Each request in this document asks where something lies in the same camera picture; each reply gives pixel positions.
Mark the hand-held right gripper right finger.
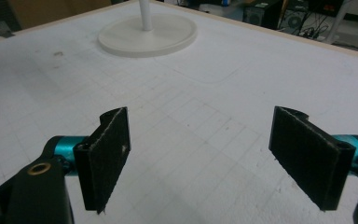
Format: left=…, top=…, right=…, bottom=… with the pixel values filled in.
left=268, top=105, right=356, bottom=212

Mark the white metal stand leg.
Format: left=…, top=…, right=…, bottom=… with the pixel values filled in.
left=323, top=0, right=353, bottom=45

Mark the bundle of black cables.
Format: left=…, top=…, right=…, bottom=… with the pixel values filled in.
left=301, top=13, right=332, bottom=39

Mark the black computer tower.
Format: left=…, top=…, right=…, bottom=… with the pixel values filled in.
left=243, top=0, right=283, bottom=31

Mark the black computer case with fan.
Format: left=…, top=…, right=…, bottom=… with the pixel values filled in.
left=279, top=7, right=309, bottom=31

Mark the white round stand base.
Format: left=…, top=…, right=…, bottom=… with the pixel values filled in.
left=97, top=0, right=199, bottom=59

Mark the black monitor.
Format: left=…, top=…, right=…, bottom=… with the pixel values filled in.
left=307, top=0, right=344, bottom=18

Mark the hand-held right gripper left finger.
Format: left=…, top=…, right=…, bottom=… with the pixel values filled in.
left=74, top=106, right=131, bottom=215

